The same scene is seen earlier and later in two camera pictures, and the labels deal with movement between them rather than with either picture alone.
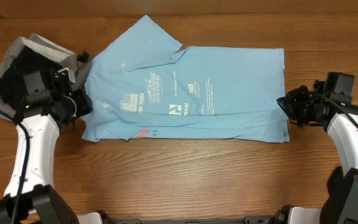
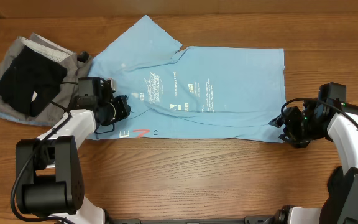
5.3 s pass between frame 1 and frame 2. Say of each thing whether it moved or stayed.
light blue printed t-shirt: stayed
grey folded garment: stayed
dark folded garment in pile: stayed
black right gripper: moved
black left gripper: moved
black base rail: stayed
